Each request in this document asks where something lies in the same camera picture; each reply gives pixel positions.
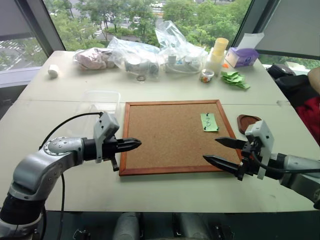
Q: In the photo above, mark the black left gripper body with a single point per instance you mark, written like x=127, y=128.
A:
x=108, y=147

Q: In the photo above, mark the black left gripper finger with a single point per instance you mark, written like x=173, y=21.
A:
x=128, y=148
x=130, y=141

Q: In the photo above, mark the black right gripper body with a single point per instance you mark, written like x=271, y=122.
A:
x=250, y=162

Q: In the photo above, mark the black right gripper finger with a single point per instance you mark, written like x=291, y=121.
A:
x=225, y=164
x=232, y=143

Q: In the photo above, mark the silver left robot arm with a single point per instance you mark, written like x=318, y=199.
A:
x=37, y=165

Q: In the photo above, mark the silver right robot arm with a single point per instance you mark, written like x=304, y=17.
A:
x=298, y=161

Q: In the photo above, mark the green paper note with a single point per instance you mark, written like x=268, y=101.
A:
x=209, y=122

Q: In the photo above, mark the wood-framed cork board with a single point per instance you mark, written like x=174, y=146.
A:
x=170, y=135

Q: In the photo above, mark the brown wooden dish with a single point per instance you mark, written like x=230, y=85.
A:
x=246, y=122

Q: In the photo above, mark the clear plastic container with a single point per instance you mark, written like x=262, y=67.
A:
x=100, y=102

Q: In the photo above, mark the pile of green notes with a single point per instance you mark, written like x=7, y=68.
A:
x=233, y=79

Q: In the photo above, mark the small patterned cup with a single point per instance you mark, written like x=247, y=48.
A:
x=207, y=75

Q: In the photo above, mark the small orange piece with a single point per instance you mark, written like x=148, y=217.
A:
x=225, y=65

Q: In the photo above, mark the dark rounded grey shape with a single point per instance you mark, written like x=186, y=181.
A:
x=127, y=226

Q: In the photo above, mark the red and black clothing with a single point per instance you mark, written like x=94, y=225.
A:
x=308, y=110

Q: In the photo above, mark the plastic bag with grey cups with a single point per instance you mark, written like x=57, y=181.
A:
x=135, y=60

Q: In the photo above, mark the purple tissue box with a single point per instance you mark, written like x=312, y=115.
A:
x=242, y=58

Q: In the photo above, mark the black bag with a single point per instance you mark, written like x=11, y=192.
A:
x=280, y=71

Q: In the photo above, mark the stack of cream cups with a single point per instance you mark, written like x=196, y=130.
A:
x=217, y=56

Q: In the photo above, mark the plastic bag with pink items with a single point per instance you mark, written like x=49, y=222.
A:
x=91, y=60

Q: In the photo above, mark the small white block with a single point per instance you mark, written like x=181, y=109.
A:
x=53, y=71

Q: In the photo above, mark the large clear plastic bag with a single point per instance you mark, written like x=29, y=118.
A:
x=175, y=42

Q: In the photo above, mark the grey roller blind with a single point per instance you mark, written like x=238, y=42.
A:
x=13, y=17
x=292, y=25

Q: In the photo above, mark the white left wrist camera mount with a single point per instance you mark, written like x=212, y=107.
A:
x=106, y=125

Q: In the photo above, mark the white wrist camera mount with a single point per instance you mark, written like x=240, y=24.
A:
x=261, y=132
x=106, y=125

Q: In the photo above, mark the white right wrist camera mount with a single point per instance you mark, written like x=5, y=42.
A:
x=261, y=132

